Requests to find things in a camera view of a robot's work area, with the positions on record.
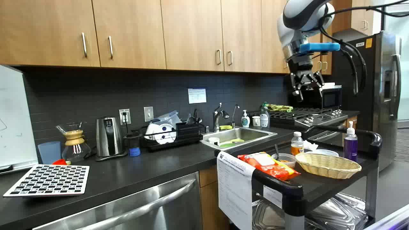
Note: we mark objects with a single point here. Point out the blue camera bracket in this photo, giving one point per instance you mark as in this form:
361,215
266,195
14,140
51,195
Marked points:
320,48

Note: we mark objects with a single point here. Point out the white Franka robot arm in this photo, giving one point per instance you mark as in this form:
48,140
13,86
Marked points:
298,17

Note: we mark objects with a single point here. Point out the crumpled white napkin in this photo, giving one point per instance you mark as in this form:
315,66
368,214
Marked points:
310,146

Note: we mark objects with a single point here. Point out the black dish rack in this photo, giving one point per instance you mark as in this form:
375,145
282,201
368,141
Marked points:
187,135

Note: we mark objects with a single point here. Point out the clear plastic lid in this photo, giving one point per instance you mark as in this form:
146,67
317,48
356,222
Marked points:
333,153

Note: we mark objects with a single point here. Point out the woven wicker basket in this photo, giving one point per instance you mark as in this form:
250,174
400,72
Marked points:
328,165

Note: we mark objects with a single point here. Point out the blue plastic container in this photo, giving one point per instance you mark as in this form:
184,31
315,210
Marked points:
49,153

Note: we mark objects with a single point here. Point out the checkerboard calibration board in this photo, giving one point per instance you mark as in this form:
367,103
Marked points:
49,181

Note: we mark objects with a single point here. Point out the white mug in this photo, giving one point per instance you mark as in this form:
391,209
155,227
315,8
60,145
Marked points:
256,122

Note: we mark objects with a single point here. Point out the wall power outlet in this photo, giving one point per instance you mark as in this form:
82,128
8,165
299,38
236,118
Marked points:
124,117
149,114

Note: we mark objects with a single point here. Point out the gas stove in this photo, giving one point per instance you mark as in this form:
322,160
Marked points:
315,119

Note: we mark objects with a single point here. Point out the wooden wall cabinets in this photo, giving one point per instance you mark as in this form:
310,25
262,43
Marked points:
128,34

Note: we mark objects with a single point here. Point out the green sponge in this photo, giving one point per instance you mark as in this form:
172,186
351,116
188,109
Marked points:
232,144

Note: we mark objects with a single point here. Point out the stainless steel refrigerator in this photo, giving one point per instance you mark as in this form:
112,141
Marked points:
379,98

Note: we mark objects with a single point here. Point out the thin chrome tap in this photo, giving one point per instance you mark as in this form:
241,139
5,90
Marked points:
236,116

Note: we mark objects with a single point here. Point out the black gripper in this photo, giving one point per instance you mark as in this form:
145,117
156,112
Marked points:
303,71

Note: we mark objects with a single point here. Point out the chrome kitchen faucet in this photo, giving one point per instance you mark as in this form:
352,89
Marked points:
218,117

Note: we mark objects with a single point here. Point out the orange snack bag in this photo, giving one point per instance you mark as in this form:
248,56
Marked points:
270,167

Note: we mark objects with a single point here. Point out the green oven mitts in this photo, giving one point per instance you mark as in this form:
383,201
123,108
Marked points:
279,108

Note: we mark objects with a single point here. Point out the clear hand soap dispenser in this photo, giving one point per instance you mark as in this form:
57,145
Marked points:
246,121

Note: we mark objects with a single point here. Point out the black plastic fork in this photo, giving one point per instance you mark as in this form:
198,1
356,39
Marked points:
276,151

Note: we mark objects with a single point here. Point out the stainless steel sink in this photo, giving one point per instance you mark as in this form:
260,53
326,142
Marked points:
251,136

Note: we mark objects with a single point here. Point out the clear bottle with green cap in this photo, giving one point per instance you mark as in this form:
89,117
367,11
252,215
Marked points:
265,119

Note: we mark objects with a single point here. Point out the whiteboard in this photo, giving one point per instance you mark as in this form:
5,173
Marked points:
14,119

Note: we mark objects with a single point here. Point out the stainless steel dishwasher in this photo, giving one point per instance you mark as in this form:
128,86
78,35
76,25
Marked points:
136,209

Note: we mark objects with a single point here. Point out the juice bottle with orange label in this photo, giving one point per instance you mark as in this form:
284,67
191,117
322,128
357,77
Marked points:
297,142

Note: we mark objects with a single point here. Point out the black microwave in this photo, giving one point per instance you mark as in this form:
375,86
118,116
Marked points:
328,98

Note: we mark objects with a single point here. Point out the paper note on backsplash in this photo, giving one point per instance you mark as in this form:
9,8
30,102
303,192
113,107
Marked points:
197,96

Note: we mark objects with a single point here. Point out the glass coffee carafe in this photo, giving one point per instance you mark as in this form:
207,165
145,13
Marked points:
76,145

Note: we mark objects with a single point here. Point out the small red object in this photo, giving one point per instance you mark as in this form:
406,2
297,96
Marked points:
60,163

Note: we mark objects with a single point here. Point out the clear plastic round container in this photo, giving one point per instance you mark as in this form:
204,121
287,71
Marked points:
317,153

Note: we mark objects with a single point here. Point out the purple soap pump bottle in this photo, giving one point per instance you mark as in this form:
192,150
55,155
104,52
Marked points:
351,145

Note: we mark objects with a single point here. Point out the small blue cup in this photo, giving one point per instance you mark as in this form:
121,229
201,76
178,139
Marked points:
135,151

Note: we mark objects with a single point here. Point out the silver foil bags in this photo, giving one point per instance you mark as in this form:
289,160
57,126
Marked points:
337,215

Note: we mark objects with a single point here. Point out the steel electric kettle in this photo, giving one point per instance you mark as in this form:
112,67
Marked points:
109,139

